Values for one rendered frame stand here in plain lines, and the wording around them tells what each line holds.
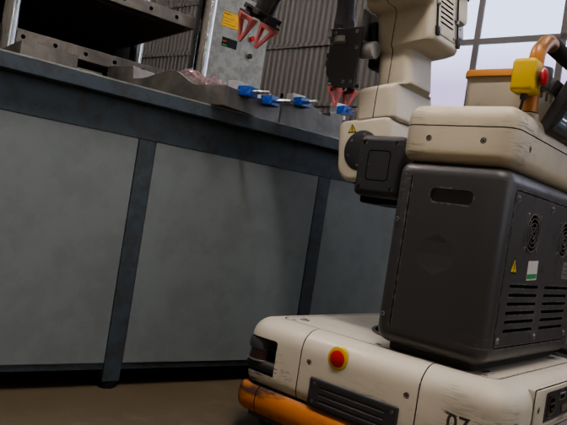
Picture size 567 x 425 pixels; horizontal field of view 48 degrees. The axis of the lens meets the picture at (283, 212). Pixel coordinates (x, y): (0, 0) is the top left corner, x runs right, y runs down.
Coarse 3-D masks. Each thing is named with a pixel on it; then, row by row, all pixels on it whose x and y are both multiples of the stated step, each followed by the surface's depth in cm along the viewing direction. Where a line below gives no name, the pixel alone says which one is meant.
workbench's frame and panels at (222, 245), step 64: (0, 64) 144; (0, 128) 150; (64, 128) 158; (128, 128) 168; (192, 128) 180; (256, 128) 187; (0, 192) 151; (64, 192) 160; (128, 192) 170; (192, 192) 182; (256, 192) 195; (320, 192) 210; (0, 256) 152; (64, 256) 161; (128, 256) 172; (192, 256) 184; (256, 256) 197; (320, 256) 213; (384, 256) 232; (0, 320) 153; (64, 320) 163; (128, 320) 174; (192, 320) 186; (256, 320) 200
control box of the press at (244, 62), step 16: (224, 0) 284; (240, 0) 289; (224, 16) 284; (224, 32) 285; (256, 32) 295; (192, 48) 292; (224, 48) 286; (240, 48) 291; (192, 64) 290; (208, 64) 282; (224, 64) 287; (240, 64) 292; (256, 64) 297; (224, 80) 287; (240, 80) 293; (256, 80) 298
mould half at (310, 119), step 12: (288, 108) 202; (300, 108) 205; (312, 108) 208; (288, 120) 202; (300, 120) 205; (312, 120) 208; (324, 120) 211; (336, 120) 214; (324, 132) 212; (336, 132) 215
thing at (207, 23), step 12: (204, 0) 266; (216, 0) 267; (204, 12) 265; (204, 24) 265; (204, 36) 265; (132, 48) 319; (204, 48) 265; (132, 60) 319; (204, 60) 266; (204, 72) 266
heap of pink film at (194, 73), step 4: (184, 72) 191; (188, 72) 191; (192, 72) 189; (196, 72) 192; (192, 76) 189; (196, 76) 189; (200, 76) 191; (204, 76) 192; (212, 76) 203; (200, 80) 189; (204, 80) 189; (208, 80) 193; (212, 80) 201; (216, 80) 200; (220, 80) 204
